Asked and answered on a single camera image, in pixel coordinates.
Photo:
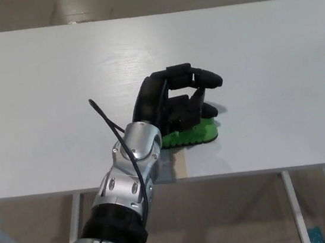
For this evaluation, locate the green whiteboard eraser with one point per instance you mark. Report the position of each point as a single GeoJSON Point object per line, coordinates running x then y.
{"type": "Point", "coordinates": [195, 133]}

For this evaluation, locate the teal perforated object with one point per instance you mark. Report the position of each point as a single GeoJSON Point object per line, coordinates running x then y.
{"type": "Point", "coordinates": [316, 236]}

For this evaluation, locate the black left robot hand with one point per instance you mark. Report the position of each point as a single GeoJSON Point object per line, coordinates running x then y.
{"type": "Point", "coordinates": [149, 99]}

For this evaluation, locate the beige masking tape mark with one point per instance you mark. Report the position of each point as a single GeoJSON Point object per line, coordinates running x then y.
{"type": "Point", "coordinates": [182, 167]}

